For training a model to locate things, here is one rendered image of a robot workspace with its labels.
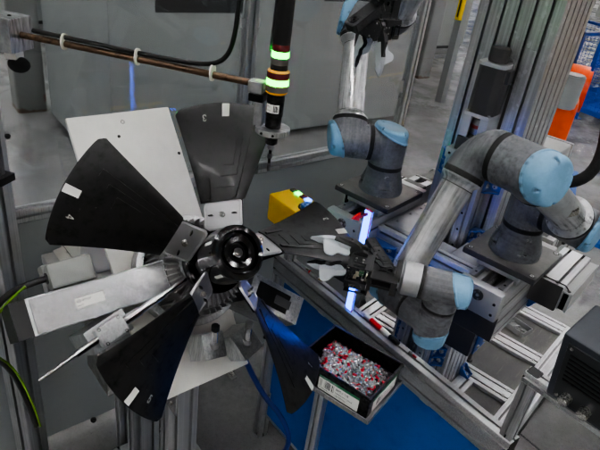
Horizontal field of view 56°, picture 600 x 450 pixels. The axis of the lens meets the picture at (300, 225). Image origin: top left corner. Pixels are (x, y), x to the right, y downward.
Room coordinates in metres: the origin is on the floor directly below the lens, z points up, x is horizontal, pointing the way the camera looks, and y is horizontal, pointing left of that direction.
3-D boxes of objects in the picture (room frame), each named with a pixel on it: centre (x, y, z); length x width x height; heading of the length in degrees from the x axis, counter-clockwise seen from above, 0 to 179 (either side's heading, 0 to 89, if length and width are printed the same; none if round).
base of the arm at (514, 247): (1.49, -0.65, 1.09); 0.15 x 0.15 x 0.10
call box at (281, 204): (1.54, 0.02, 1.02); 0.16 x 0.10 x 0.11; 43
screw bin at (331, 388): (1.09, -0.18, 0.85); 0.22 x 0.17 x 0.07; 57
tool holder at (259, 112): (1.08, 0.09, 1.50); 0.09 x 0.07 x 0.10; 78
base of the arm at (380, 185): (1.79, -0.26, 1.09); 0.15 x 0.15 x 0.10
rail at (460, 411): (1.25, -0.25, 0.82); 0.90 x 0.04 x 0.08; 43
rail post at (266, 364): (1.57, 0.04, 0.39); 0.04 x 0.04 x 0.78; 43
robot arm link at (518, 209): (1.48, -0.65, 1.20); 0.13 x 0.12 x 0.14; 42
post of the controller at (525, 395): (0.93, -0.54, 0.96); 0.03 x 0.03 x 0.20; 43
